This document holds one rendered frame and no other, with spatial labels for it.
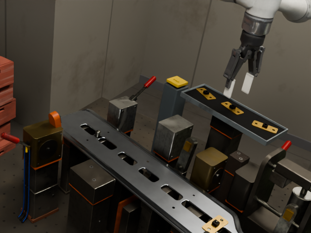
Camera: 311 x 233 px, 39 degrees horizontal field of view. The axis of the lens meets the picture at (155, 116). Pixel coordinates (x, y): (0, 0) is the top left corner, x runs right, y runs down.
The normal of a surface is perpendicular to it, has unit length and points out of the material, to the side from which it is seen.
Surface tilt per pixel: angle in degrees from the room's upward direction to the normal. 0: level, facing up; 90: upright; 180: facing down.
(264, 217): 0
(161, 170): 0
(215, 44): 90
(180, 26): 90
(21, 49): 90
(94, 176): 0
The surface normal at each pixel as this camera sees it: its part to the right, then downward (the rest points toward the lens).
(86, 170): 0.16, -0.85
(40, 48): -0.48, 0.37
